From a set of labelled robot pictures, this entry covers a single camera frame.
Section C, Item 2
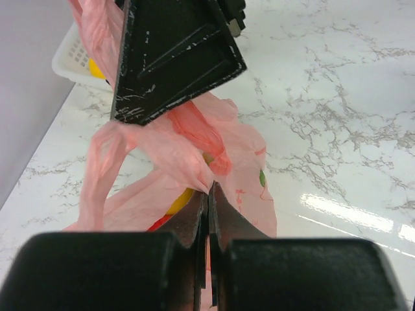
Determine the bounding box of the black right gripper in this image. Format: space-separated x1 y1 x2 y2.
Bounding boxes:
111 0 246 126

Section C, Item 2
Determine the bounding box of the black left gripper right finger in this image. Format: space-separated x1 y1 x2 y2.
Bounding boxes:
208 183 407 310

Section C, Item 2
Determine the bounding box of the red fake fruit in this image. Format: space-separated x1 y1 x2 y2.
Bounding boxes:
147 214 172 232

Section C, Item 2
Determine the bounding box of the white plastic basket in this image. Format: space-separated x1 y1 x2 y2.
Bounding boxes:
52 23 112 91

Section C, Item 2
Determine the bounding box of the pink plastic bag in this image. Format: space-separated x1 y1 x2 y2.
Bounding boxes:
69 1 277 237

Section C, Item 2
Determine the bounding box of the yellow fake fruit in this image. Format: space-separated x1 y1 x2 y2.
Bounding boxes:
166 188 194 215

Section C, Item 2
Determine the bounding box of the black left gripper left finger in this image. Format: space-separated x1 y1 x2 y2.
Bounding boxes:
1 192 208 310

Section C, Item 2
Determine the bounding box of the yellow fake apple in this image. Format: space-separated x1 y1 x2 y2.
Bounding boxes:
88 58 106 80

